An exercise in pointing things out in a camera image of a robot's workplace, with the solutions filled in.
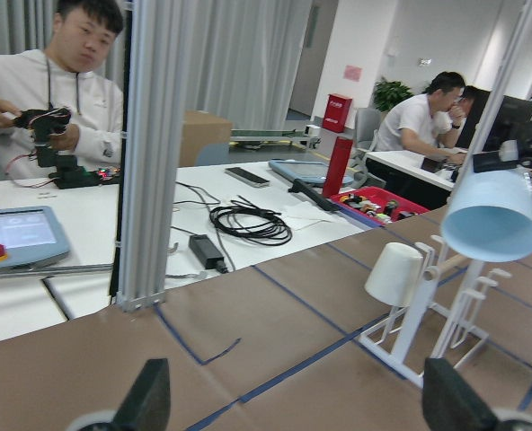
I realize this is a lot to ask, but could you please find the brown cardboard box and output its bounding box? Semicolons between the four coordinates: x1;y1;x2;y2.
179;110;233;167

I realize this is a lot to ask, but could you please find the black power adapter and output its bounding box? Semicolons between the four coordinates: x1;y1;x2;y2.
189;234;228;274

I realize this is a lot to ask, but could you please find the office worker in white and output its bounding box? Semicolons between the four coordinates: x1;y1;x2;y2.
375;71;466;165

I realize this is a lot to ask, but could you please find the black bar tool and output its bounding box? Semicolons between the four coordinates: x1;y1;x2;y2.
288;179;340;212

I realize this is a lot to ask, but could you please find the light blue ikea cup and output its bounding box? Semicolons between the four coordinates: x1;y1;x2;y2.
440;169;532;262

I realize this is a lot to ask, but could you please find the cream white ikea cup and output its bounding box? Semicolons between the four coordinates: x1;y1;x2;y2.
364;242;423;307

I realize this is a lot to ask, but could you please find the teach pendant tablet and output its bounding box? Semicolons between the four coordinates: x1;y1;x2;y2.
0;206;70;271

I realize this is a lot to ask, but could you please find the smartphone on table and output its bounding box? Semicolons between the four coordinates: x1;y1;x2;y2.
225;167;270;188

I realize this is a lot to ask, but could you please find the small black robot model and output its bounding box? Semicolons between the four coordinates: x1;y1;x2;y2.
12;106;101;189

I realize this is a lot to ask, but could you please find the white cup drying rack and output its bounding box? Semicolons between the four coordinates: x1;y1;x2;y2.
359;235;511;387

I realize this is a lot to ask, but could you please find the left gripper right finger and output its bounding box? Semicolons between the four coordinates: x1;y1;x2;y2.
421;357;532;430

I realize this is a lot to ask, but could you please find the red fire cabinet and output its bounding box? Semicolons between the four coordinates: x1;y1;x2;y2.
322;93;352;133

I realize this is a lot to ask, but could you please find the aluminium frame post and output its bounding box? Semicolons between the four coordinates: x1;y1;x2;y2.
116;1;199;312

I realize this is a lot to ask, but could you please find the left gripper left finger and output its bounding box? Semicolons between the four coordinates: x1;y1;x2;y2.
67;358;171;430

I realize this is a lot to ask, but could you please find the white paper sheet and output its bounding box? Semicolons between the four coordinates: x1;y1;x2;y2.
281;201;338;231

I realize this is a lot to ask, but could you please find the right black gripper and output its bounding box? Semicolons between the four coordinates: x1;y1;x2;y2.
473;120;532;173

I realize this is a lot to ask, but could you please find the red parts tray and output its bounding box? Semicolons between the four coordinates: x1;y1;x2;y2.
330;187;429;226

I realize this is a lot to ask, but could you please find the coiled black cable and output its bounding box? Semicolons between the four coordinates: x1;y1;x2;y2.
208;195;293;246

